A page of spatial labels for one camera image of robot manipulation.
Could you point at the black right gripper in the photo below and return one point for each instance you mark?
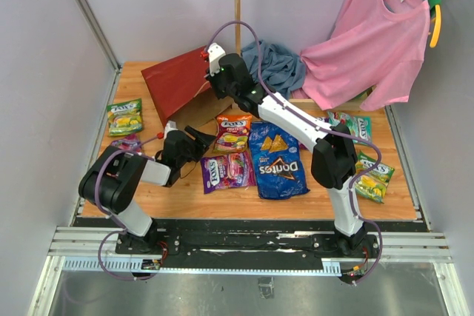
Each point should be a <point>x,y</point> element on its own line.
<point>212,80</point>

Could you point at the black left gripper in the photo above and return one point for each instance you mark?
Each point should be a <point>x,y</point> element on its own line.
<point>201,145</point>

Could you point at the orange Fox's candy bag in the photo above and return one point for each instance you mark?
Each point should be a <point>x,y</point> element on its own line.
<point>233,133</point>

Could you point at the red paper bag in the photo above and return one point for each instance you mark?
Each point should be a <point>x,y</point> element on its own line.
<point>181,93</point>

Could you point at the purple berries Fox's candy bag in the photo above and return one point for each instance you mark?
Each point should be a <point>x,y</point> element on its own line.
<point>234,170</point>

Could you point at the blue Doritos chip bag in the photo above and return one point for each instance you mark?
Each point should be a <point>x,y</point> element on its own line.
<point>276,161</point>

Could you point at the green white snack bag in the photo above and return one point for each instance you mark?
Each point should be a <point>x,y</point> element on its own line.
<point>125,118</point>

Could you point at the green candy snack bag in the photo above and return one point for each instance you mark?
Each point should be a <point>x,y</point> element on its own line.
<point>359,126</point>

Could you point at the green yellow Fox's candy bag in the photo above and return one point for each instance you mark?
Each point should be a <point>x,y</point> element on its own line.
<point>372,185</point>

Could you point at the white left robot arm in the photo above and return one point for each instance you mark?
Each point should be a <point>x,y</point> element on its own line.
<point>111,183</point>

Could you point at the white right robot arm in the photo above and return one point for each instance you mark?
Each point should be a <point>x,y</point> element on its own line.
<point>332,147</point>

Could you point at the blue crumpled shirt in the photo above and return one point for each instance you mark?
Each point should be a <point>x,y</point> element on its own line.
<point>281,68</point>

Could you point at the pink t-shirt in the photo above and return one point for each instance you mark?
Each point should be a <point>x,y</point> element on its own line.
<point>375,44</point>

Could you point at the yellow clothes hanger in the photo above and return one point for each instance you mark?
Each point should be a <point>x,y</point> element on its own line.
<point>431,1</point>

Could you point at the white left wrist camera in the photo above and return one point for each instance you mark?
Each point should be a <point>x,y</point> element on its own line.
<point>169,127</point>

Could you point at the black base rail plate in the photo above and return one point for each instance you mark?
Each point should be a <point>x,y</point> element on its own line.
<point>252,244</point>

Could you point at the aluminium corner post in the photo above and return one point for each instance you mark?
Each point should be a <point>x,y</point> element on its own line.
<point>98,32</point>

